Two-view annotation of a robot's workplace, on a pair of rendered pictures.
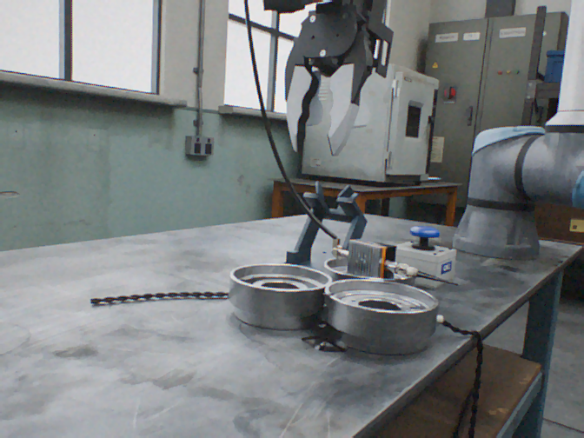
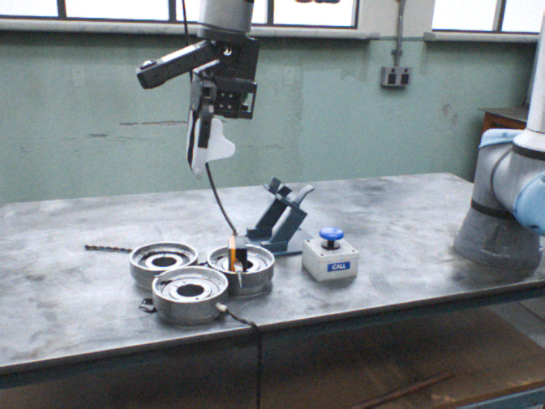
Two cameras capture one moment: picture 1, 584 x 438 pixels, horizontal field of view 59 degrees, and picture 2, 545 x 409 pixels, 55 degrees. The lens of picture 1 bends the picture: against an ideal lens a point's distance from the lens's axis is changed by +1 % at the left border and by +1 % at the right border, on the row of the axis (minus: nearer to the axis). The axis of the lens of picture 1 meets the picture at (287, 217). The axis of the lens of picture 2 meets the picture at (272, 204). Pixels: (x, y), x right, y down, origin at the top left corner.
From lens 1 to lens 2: 0.60 m
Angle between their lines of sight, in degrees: 35
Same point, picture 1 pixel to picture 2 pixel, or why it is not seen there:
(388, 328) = (163, 307)
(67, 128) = (265, 66)
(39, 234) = (241, 154)
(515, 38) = not seen: outside the picture
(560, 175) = (508, 195)
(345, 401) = (95, 339)
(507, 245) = (483, 251)
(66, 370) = (19, 286)
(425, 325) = (187, 311)
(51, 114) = not seen: hidden behind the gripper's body
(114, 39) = not seen: outside the picture
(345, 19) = (199, 85)
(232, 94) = (447, 16)
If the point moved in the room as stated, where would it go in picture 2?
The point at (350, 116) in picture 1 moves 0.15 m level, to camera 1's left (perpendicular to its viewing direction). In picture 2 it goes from (199, 156) to (127, 139)
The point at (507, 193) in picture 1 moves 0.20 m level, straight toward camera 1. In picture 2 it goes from (491, 199) to (409, 218)
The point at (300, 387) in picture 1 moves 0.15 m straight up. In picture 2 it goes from (89, 325) to (79, 221)
